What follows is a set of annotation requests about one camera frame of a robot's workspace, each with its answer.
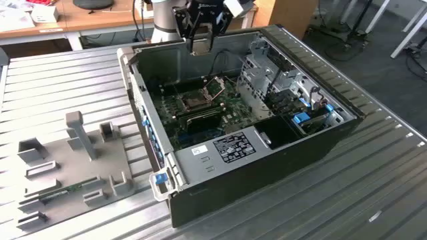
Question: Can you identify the grey parts rack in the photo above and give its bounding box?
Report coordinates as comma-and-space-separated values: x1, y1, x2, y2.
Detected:
14, 110, 137, 232

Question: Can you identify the black hanging cable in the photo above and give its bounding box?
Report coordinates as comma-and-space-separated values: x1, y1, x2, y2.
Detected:
130, 0, 150, 44

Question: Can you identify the white paper stack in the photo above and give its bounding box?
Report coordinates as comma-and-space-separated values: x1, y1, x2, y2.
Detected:
0, 3, 35, 33

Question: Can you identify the black PC case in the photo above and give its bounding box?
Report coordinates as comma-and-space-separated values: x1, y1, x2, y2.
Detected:
114, 23, 372, 229

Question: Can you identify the metal drive cage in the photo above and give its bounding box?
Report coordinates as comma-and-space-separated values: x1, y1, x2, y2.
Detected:
236, 31, 322, 118

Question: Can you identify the black graphics card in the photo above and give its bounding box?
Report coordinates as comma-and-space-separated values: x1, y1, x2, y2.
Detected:
184, 111, 222, 136

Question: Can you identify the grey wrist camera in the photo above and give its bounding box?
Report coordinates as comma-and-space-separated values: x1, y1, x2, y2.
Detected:
221, 0, 256, 19

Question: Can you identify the wooden cabinet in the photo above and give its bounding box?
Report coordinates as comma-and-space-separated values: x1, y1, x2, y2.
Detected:
252, 0, 320, 41

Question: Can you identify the black rolling stand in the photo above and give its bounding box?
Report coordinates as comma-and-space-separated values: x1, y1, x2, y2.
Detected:
305, 0, 373, 52

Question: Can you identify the black round base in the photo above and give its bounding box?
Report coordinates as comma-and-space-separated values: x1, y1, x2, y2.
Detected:
70, 0, 114, 11

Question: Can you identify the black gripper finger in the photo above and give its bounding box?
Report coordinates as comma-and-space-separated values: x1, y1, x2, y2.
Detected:
181, 9, 204, 55
206, 11, 233, 52

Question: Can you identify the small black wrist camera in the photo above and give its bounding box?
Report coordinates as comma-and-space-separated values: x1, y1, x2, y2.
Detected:
172, 6, 188, 38

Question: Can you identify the white cardboard box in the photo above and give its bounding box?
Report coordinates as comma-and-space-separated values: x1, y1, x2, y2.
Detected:
29, 4, 61, 24

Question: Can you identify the metal socket cover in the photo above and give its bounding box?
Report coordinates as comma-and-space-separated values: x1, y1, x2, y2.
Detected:
200, 75, 226, 101

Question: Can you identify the wooden desk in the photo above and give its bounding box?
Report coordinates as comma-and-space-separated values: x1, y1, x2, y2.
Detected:
0, 0, 260, 40

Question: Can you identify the white tape strip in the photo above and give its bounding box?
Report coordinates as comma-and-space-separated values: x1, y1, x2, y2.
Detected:
366, 210, 384, 223

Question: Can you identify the white table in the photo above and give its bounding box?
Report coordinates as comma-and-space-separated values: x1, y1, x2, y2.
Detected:
364, 0, 427, 60

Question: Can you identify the green motherboard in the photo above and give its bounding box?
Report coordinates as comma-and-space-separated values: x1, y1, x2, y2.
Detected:
148, 79, 273, 153

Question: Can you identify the CPU socket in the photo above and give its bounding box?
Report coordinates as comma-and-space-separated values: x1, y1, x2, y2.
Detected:
178, 89, 214, 113

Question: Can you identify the green RAM stick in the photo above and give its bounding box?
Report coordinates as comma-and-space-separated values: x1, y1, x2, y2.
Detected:
172, 105, 224, 121
35, 181, 86, 204

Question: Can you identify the grey power supply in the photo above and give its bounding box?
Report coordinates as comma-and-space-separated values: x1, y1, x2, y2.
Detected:
170, 124, 274, 193

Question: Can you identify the hard disk in blue carrier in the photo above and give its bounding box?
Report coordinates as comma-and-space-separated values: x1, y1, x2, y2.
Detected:
289, 111, 330, 138

